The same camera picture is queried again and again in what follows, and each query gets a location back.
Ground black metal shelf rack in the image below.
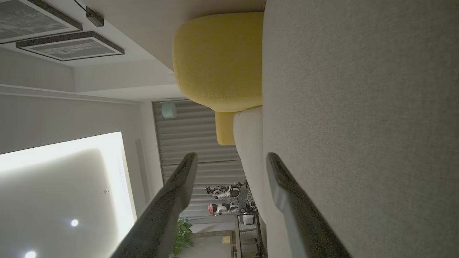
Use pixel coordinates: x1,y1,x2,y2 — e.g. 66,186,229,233
233,211,268,258

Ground pale green round lamp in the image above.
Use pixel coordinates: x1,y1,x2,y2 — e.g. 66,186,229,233
161,101,177,120

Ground wide grey sofa seat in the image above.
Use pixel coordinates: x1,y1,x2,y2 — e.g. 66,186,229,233
262,0,459,258

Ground grey pleated curtain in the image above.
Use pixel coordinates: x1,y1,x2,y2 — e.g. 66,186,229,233
152,100,253,220

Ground white robot with red head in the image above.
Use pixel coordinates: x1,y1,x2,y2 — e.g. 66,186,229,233
208,201,241,216

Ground white and black robot figure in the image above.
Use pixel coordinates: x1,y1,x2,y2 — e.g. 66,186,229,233
205,182,249,200

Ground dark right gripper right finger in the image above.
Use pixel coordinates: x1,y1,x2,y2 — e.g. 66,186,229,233
266,153,350,258

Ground light grey sofa seat cushion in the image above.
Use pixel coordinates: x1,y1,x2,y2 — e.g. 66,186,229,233
233,106,268,225

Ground black framed wall picture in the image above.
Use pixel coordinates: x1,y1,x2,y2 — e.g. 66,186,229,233
16,31,125,62
0,0,83,44

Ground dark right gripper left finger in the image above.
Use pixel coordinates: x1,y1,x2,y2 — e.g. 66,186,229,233
111,153,198,258

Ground black wall-mounted box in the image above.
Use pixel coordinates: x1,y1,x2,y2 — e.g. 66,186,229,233
85,6,105,28

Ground large yellow back cushion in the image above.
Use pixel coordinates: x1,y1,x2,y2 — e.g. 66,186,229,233
172,12,265,113

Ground small yellow back cushion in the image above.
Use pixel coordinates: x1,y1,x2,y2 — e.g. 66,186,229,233
214,111,238,146

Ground green potted plant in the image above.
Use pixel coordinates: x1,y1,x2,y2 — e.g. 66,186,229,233
171,218,194,258

